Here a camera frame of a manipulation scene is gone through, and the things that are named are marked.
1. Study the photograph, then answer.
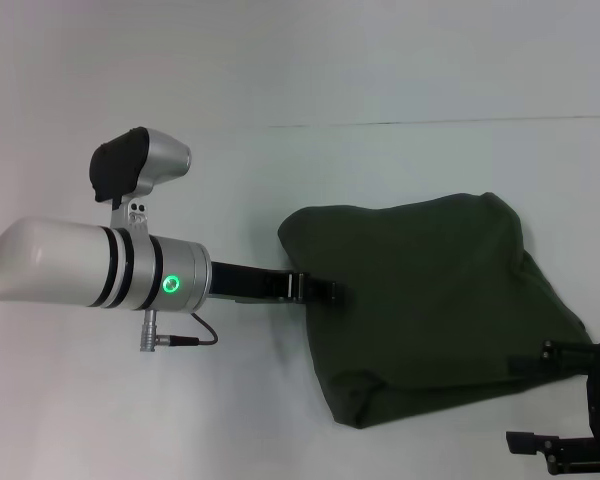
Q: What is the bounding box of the dark green FREE t-shirt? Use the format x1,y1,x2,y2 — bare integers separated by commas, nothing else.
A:
277,191,594,430

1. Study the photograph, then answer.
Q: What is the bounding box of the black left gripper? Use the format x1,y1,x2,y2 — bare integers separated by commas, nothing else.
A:
207,260,343,305

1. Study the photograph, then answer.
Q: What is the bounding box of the thin cable with plug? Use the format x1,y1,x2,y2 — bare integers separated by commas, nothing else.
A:
139,309,220,354

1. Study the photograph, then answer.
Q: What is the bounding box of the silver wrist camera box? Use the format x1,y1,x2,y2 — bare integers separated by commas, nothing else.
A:
88,125,193,231

